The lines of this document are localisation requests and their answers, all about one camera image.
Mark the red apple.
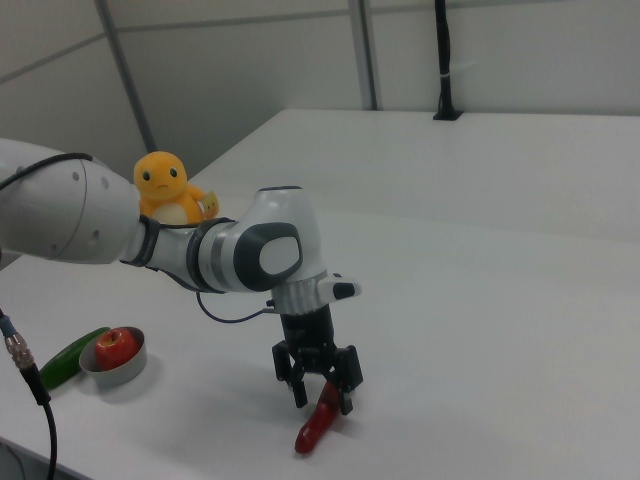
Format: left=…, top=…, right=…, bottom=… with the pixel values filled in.
left=94, top=327, right=140, bottom=371

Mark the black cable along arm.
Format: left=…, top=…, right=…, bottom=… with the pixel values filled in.
left=0, top=152, right=95, bottom=192

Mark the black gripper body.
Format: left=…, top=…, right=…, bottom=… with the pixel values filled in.
left=278, top=305, right=347, bottom=374

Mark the black pole with base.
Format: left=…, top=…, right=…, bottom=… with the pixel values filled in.
left=432, top=0, right=464, bottom=122

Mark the red chili pepper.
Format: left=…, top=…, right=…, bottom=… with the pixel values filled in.
left=294, top=382, right=339, bottom=455

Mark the blue gripper cable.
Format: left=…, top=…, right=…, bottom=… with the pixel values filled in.
left=195, top=289, right=275, bottom=325

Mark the orange plush toy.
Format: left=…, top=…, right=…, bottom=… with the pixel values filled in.
left=132, top=150, right=221, bottom=225

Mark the black cable with metal connector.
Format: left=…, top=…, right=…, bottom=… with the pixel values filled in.
left=0, top=307, right=59, bottom=480

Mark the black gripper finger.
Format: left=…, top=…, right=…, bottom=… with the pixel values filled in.
left=324, top=344, right=364, bottom=417
left=271, top=340, right=309, bottom=409

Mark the small metal bowl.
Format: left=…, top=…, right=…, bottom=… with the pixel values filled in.
left=78, top=326, right=149, bottom=387

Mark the green cucumber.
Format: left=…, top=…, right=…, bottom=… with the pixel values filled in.
left=39, top=326, right=111, bottom=391

